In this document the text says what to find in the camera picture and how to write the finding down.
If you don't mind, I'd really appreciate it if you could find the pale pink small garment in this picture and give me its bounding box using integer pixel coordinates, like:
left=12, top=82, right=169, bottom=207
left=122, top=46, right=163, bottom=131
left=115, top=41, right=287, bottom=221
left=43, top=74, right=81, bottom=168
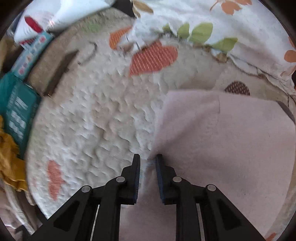
left=119, top=90, right=295, bottom=240

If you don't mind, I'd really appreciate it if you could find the yellow cloth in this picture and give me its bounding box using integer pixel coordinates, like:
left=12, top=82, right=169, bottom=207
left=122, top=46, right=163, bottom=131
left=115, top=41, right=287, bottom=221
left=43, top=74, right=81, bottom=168
left=0, top=116, right=28, bottom=191

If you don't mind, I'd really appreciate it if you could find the white heart-patterned quilt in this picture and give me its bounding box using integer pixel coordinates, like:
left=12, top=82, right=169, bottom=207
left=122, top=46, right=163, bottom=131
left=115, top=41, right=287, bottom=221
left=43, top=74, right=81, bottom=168
left=25, top=9, right=296, bottom=241

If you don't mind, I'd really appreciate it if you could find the teal cardboard box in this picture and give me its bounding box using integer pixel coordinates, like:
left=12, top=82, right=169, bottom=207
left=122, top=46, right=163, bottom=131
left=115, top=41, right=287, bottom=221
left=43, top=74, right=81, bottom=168
left=1, top=72, right=41, bottom=159

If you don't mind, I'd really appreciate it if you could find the dark brown flat stick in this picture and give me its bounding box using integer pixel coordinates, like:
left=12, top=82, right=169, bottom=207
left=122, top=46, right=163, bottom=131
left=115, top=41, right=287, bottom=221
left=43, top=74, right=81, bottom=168
left=43, top=50, right=79, bottom=97

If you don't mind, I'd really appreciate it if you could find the light blue patterned box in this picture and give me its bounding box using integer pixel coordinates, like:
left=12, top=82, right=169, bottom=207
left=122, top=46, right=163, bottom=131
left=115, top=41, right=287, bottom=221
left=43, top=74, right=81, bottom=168
left=11, top=31, right=54, bottom=80

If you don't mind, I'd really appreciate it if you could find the white floral pillow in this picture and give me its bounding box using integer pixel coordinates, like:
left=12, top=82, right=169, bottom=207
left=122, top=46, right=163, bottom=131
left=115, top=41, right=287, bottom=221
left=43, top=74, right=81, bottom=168
left=118, top=0, right=295, bottom=92

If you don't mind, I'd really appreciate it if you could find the white printed bag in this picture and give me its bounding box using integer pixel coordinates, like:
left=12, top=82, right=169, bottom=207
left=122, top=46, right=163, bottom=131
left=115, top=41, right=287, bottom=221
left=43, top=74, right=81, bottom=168
left=14, top=0, right=115, bottom=43

